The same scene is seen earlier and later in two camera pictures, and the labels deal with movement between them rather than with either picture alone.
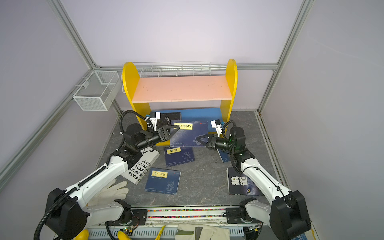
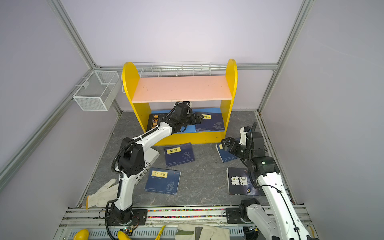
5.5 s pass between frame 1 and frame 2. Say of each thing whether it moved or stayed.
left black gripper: moved
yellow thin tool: stayed
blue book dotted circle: stayed
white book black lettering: stayed
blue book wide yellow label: moved
